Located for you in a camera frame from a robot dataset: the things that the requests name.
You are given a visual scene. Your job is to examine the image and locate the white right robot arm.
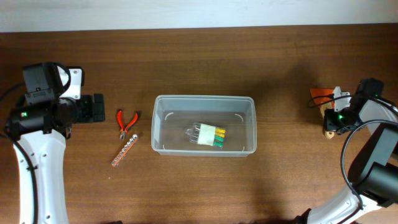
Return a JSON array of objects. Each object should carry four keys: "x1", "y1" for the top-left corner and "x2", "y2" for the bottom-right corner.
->
[{"x1": 294, "y1": 78, "x2": 397, "y2": 224}]

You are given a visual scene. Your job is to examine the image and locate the orange scraper with wooden handle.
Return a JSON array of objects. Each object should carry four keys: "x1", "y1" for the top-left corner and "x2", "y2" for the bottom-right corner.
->
[{"x1": 310, "y1": 88, "x2": 338, "y2": 140}]

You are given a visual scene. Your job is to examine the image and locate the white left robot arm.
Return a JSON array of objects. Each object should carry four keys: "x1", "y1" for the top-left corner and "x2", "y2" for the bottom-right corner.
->
[{"x1": 4, "y1": 62, "x2": 106, "y2": 223}]

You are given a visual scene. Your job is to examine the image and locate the orange handled cutting pliers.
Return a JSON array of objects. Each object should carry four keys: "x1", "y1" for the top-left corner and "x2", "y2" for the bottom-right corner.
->
[{"x1": 116, "y1": 110, "x2": 140, "y2": 140}]

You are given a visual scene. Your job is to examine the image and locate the clear case of screwdrivers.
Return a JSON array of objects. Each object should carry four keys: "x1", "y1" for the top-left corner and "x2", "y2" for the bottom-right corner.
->
[{"x1": 186, "y1": 123, "x2": 226, "y2": 148}]

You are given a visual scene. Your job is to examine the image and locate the clear plastic container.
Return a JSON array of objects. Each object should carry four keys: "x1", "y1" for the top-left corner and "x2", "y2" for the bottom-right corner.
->
[{"x1": 151, "y1": 95, "x2": 257, "y2": 157}]

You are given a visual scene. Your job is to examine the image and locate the orange socket bit rail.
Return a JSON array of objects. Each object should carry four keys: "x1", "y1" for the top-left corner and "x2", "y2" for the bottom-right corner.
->
[{"x1": 111, "y1": 134, "x2": 139, "y2": 167}]

